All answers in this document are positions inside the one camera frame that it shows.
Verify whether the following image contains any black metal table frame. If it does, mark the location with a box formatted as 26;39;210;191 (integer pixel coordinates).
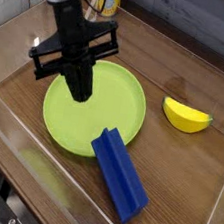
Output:
0;177;22;224

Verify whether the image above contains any green round plate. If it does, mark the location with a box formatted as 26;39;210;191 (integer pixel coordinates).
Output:
42;60;147;158

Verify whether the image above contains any clear acrylic front wall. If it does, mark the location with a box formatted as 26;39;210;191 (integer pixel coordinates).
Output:
0;98;114;224

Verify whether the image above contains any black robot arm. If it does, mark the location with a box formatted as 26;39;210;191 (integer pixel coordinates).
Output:
28;0;119;103

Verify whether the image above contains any yellow banana toy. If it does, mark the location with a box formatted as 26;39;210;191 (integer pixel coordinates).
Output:
162;96;213;133

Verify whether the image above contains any clear acrylic triangle bracket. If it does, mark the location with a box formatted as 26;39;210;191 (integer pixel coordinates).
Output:
84;0;97;22

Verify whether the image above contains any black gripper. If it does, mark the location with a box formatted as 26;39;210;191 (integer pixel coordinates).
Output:
29;0;118;103

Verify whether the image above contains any blue T-shaped block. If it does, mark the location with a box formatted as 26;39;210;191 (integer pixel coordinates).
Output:
91;128;148;224

